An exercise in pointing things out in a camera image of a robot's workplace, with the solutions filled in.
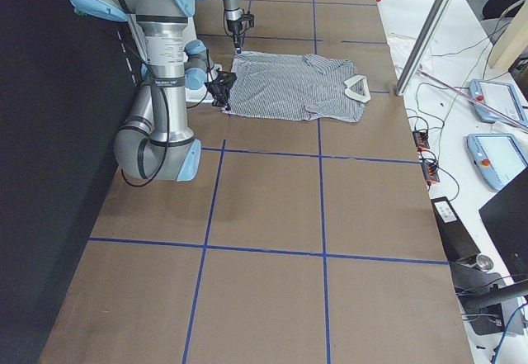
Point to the upper teach pendant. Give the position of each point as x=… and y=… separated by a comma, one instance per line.
x=499, y=96

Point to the right orange port hub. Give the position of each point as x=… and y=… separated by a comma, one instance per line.
x=430, y=173

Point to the navy white striped polo shirt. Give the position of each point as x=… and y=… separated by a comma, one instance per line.
x=297, y=87

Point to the black box with white label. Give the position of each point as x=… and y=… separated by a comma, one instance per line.
x=456, y=240

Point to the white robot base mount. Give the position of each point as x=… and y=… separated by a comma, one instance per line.
x=199, y=68

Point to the lower teach pendant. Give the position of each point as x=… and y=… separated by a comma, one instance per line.
x=498, y=157

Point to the aluminium frame post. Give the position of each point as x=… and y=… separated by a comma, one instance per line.
x=424, y=38

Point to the brown paper table cover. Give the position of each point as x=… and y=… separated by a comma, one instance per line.
x=297, y=242

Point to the teach pendant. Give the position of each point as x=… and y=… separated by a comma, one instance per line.
x=498, y=157
x=499, y=96

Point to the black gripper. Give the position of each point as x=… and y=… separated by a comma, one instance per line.
x=217, y=87
x=234, y=29

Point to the black monitor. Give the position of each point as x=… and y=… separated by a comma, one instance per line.
x=505, y=219

